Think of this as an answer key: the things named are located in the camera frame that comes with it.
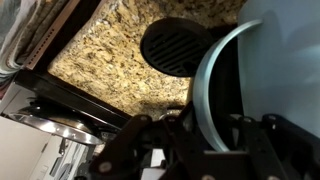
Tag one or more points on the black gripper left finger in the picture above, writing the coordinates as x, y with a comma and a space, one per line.
128, 155

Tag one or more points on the steel frying pan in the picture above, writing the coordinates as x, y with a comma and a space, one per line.
57, 120

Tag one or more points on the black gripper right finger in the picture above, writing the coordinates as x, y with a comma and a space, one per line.
277, 148

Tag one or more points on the black stove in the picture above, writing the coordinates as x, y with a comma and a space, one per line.
35, 77

